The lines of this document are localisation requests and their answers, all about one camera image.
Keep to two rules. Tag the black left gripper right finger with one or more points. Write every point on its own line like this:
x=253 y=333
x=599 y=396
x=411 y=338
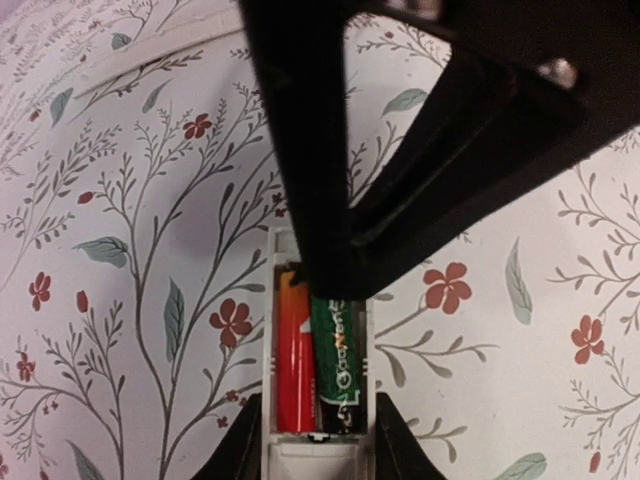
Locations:
x=398 y=454

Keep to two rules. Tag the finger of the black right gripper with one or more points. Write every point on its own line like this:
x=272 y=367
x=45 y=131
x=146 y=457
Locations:
x=486 y=135

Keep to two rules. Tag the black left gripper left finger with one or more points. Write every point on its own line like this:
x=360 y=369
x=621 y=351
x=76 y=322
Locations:
x=238 y=455

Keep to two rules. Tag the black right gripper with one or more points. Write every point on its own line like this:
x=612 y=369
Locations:
x=599 y=40

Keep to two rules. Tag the long white remote control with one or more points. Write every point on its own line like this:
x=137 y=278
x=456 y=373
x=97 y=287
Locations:
x=317 y=454

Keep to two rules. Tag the red battery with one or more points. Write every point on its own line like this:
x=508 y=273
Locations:
x=296 y=405

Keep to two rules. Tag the floral patterned table mat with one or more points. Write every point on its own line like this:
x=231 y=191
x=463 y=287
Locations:
x=134 y=228

